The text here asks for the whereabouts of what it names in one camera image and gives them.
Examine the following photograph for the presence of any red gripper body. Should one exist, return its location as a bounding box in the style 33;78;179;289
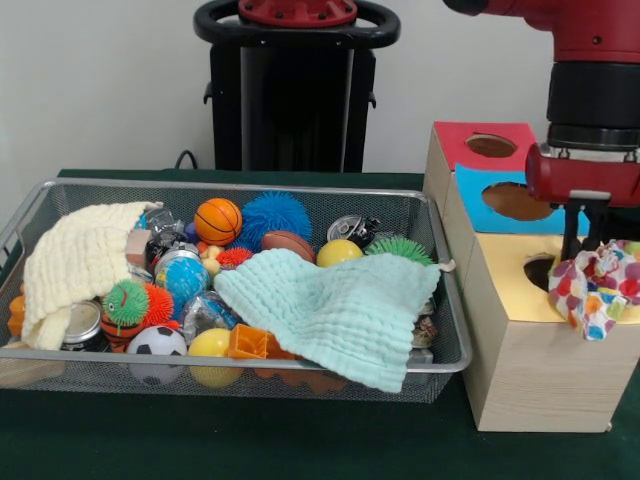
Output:
525;142;640;207

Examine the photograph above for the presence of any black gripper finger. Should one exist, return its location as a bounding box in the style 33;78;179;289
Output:
585;203;610;250
561;203;584;262

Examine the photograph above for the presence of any multicolour spotted cloth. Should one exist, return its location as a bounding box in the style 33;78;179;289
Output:
547;239;640;342

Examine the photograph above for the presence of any light blue cloth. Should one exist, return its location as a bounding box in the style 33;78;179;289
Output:
213;248;442;396

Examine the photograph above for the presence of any clear mesh bin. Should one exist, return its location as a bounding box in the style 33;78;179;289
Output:
0;178;474;407

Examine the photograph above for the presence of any wooden box with three holes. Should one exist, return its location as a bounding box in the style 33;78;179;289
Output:
421;121;640;434

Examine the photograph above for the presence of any green spiky ball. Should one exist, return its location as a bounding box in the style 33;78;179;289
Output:
367;236;435;266

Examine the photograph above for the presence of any yellow ball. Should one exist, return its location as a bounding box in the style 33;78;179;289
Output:
316;239;365;269

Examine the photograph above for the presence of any small brown football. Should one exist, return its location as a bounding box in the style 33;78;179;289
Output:
260;230;317;264

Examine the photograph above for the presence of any blue spiky ball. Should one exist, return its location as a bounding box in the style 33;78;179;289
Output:
239;189;312;251

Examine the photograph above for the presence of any orange plastic block toy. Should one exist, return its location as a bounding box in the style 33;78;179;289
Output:
224;323;346;396

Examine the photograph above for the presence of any small orange basketball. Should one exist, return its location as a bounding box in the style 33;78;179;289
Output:
193;198;244;248

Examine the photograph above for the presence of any blue globe ball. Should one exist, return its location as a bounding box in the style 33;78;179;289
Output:
154;251;211;321

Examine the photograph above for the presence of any dark green table cloth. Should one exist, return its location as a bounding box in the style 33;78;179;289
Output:
0;168;640;480

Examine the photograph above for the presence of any small soccer ball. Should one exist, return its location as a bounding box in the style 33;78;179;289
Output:
125;325;188;386

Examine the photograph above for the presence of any cream white cloth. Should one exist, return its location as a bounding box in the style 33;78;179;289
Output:
19;200;164;351

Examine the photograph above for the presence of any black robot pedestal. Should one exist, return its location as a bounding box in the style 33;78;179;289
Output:
192;0;401;174

